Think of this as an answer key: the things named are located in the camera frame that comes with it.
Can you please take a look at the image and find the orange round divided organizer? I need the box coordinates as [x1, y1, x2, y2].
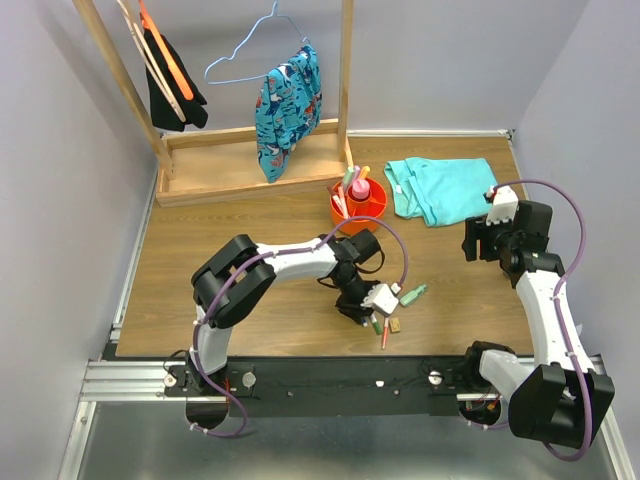
[329, 178, 388, 235]

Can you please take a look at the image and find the white marker green cap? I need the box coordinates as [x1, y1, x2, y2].
[370, 314, 383, 335]

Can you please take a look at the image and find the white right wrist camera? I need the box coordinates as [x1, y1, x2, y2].
[485, 186, 519, 226]

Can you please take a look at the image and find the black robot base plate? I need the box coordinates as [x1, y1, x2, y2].
[164, 355, 506, 424]

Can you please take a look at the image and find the light wooden hanger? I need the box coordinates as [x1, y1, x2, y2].
[118, 1, 186, 126]

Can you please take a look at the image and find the white marker maroon cap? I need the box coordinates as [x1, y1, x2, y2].
[327, 188, 345, 218]

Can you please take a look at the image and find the orange plastic hanger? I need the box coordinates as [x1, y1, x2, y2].
[138, 0, 194, 100]

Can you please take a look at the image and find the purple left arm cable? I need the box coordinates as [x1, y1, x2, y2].
[188, 215, 410, 438]

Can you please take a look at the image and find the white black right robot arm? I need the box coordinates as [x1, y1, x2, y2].
[459, 188, 615, 450]

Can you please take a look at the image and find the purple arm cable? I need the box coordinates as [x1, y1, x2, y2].
[467, 179, 597, 461]
[188, 215, 410, 438]

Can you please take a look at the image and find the green grey highlighter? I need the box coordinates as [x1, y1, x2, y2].
[341, 167, 355, 192]

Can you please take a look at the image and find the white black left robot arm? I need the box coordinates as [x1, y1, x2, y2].
[187, 229, 382, 395]

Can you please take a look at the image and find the black hanging garment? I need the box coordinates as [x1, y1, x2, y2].
[143, 28, 209, 133]

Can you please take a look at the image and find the orange pen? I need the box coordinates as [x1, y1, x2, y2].
[381, 317, 391, 350]

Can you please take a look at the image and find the light blue wire hanger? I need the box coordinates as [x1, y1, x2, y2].
[203, 1, 310, 85]

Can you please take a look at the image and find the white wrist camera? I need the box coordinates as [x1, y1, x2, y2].
[360, 283, 399, 317]
[485, 186, 519, 226]

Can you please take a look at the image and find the wooden clothes rack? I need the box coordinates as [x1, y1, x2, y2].
[74, 1, 354, 207]

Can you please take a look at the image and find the small tan eraser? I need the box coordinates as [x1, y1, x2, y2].
[389, 318, 401, 333]

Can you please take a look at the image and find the small green bottle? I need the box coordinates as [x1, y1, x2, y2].
[399, 284, 428, 307]

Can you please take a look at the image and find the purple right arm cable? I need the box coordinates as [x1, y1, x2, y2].
[467, 179, 597, 461]

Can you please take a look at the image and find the teal folded t-shirt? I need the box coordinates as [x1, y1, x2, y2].
[384, 157, 498, 227]

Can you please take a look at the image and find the blue patterned hanging shirt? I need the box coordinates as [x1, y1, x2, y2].
[255, 44, 323, 183]

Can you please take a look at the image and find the white marker red cap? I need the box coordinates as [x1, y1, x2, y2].
[337, 183, 349, 219]

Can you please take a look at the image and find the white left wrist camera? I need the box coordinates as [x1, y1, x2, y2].
[360, 283, 399, 317]

